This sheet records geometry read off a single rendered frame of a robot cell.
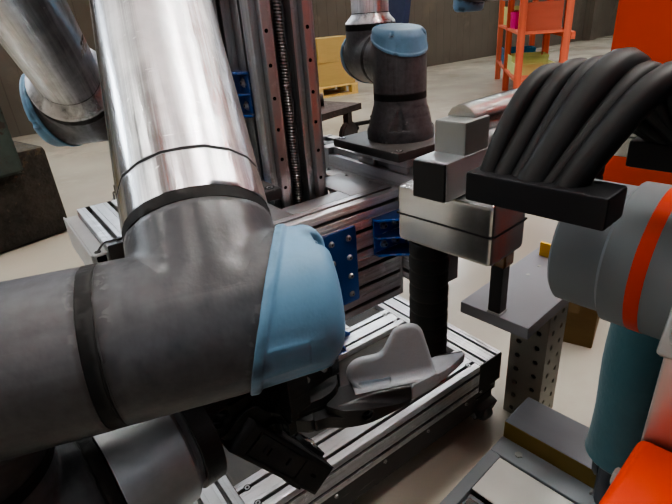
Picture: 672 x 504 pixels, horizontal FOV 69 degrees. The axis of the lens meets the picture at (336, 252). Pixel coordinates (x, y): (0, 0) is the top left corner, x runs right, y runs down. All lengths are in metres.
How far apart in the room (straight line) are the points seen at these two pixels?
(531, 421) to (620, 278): 0.93
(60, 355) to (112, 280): 0.03
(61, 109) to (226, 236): 0.59
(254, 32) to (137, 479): 0.83
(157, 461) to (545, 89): 0.32
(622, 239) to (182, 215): 0.37
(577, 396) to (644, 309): 1.21
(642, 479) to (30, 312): 0.27
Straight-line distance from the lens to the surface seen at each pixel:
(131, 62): 0.29
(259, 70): 1.00
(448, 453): 1.45
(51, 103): 0.79
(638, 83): 0.33
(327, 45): 7.38
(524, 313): 1.18
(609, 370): 0.73
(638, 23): 0.97
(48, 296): 0.23
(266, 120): 1.01
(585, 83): 0.34
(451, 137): 0.38
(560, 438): 1.36
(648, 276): 0.48
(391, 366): 0.36
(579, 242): 0.50
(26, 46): 0.66
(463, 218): 0.38
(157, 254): 0.23
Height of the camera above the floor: 1.08
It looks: 26 degrees down
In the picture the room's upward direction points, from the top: 5 degrees counter-clockwise
